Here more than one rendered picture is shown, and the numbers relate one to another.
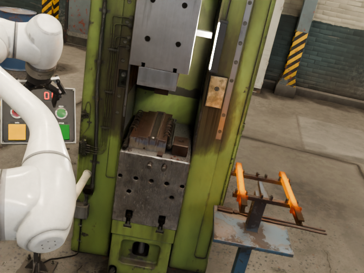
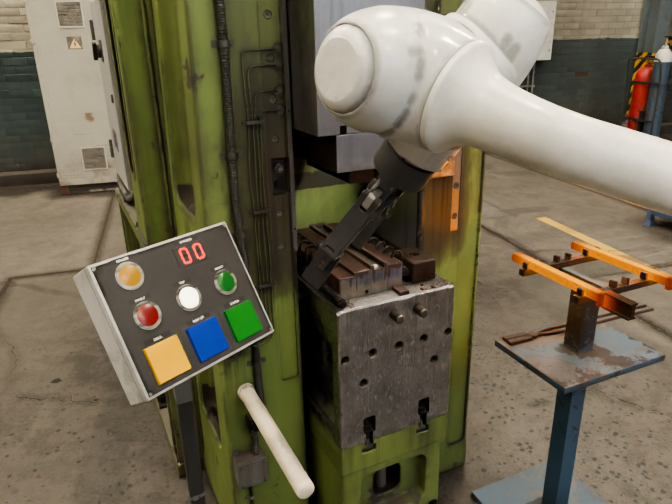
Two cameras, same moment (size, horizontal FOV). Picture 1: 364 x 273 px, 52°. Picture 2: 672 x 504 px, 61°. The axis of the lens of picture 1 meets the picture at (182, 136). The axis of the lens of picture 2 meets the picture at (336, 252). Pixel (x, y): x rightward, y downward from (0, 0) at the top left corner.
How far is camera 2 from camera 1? 1.04 m
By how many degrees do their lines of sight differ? 23
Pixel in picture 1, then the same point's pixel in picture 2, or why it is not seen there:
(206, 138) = (436, 236)
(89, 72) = (213, 185)
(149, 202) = (400, 385)
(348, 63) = not seen: hidden behind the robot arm
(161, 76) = (377, 142)
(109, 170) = (285, 366)
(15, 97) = not seen: outside the picture
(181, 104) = (339, 200)
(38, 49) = (516, 74)
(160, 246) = (425, 454)
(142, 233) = (395, 447)
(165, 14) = not seen: hidden behind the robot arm
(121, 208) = (355, 421)
